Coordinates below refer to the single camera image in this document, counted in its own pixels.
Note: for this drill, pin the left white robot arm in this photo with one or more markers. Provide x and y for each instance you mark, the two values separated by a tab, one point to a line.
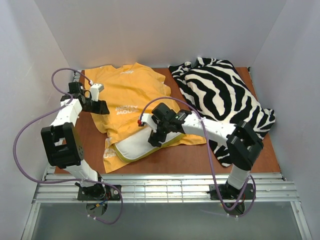
62	143

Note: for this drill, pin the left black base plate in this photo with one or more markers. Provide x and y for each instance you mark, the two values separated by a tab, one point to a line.
99	192

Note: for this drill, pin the white pillow yellow edge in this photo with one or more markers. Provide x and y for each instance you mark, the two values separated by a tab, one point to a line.
136	146

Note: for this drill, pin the zebra striped blanket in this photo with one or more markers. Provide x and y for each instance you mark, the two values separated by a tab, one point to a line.
216	90

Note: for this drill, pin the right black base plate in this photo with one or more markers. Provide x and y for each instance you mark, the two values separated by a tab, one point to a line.
230	193

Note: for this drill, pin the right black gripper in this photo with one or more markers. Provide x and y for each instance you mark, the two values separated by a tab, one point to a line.
158	130

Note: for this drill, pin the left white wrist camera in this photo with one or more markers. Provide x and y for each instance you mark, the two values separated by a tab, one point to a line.
95	90

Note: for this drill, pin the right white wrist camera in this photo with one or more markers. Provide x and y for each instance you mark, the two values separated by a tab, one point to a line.
146	119

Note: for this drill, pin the aluminium rail frame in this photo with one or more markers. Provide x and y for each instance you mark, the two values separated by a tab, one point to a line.
167	207

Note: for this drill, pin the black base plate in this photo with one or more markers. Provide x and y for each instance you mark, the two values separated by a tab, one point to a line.
99	192
230	193

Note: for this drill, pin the yellow pillowcase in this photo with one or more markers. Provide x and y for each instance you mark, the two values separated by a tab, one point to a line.
127	90

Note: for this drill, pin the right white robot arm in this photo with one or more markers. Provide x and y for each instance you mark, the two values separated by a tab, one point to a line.
242	143

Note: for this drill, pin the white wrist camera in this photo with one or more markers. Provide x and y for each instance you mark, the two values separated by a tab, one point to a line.
95	90
146	119

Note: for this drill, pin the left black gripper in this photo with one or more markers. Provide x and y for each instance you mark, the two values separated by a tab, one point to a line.
92	105

